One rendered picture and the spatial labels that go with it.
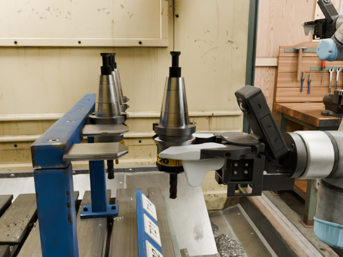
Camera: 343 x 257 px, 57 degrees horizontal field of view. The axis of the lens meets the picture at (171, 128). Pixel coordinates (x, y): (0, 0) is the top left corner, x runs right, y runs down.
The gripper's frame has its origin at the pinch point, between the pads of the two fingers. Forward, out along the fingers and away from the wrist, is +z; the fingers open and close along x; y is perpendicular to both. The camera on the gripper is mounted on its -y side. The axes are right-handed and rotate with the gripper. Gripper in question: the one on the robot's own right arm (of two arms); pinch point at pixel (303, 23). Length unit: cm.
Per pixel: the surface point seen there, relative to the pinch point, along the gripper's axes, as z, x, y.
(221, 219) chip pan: -12, -56, 73
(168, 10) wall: -1, -64, -11
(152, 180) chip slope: -4, -80, 52
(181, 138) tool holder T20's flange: -78, -94, 12
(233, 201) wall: -7, -47, 71
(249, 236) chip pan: -30, -54, 72
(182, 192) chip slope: -12, -72, 56
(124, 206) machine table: -35, -97, 43
